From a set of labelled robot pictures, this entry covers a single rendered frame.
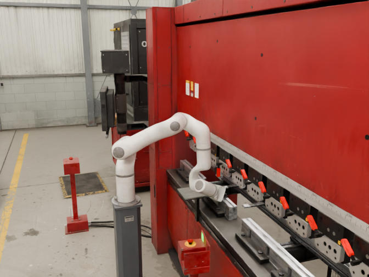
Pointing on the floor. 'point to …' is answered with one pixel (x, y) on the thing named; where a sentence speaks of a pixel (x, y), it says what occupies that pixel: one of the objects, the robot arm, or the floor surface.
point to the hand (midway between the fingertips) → (224, 195)
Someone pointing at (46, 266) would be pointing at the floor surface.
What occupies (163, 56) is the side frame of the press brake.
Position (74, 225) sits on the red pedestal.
